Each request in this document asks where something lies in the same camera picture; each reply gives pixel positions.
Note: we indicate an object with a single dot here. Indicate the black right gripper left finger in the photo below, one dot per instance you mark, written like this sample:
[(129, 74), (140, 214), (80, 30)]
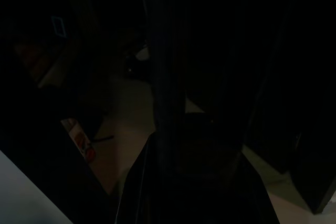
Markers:
[(147, 187)]

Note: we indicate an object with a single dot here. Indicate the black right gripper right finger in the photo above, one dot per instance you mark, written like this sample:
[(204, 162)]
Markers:
[(246, 197)]

